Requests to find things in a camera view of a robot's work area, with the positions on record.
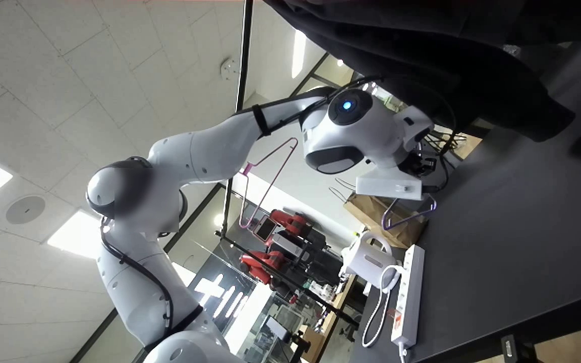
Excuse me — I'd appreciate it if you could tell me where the black cloth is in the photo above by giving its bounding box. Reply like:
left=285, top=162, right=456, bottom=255
left=264, top=0, right=581, bottom=145

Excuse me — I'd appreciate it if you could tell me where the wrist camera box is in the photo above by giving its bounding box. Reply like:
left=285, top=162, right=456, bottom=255
left=352, top=162, right=426, bottom=203

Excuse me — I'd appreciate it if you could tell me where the brown cardboard box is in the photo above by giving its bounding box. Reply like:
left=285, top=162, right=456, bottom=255
left=328, top=176, right=431, bottom=249

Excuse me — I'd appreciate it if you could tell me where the black table clamp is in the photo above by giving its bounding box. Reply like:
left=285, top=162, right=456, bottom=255
left=501, top=333, right=526, bottom=363

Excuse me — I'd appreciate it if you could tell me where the round ceiling speaker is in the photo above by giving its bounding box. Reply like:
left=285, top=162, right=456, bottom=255
left=3, top=193, right=47, bottom=226

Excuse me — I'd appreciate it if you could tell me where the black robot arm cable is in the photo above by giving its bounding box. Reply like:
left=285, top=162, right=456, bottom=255
left=97, top=86, right=337, bottom=338

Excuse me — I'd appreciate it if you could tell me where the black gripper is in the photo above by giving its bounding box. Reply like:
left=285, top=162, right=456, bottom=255
left=402, top=131, right=443, bottom=203

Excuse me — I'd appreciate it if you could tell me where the white power strip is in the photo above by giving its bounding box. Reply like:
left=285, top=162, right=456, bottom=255
left=390, top=242, right=428, bottom=349

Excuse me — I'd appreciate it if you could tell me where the white electric kettle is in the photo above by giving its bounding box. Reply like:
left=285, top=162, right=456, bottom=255
left=338, top=228, right=398, bottom=293

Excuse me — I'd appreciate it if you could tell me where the white ceiling sensor box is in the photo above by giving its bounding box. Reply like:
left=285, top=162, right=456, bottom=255
left=217, top=55, right=239, bottom=82

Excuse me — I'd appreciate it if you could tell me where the grey wire clothes hanger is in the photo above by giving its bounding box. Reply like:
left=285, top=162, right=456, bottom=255
left=379, top=191, right=439, bottom=234

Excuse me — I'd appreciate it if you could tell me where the wooden side table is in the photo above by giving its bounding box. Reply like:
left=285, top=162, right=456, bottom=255
left=301, top=276, right=358, bottom=363

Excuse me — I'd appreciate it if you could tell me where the white power cable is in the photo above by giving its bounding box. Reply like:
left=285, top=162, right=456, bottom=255
left=356, top=261, right=408, bottom=351

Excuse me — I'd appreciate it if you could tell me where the red padded object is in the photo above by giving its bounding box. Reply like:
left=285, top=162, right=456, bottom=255
left=237, top=245, right=287, bottom=284
left=264, top=205, right=314, bottom=242

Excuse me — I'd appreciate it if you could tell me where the black clothesline pole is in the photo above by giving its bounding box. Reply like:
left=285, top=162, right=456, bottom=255
left=233, top=0, right=257, bottom=115

